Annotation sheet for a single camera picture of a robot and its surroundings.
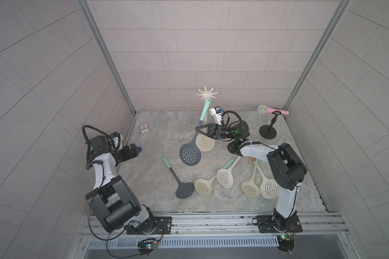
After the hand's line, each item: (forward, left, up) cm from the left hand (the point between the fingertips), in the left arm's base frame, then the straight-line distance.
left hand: (131, 148), depth 85 cm
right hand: (-3, -36, +17) cm, 40 cm away
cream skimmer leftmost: (-17, -38, -9) cm, 43 cm away
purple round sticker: (+6, 0, -11) cm, 13 cm away
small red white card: (+20, 0, -9) cm, 22 cm away
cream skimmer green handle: (-4, -53, -10) cm, 54 cm away
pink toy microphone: (+19, -71, +12) cm, 75 cm away
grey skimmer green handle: (-11, -32, +14) cm, 37 cm away
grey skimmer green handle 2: (-18, -29, -10) cm, 35 cm away
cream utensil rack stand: (+10, -39, -10) cm, 41 cm away
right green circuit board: (-40, -75, -12) cm, 85 cm away
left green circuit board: (-41, -15, -8) cm, 44 cm away
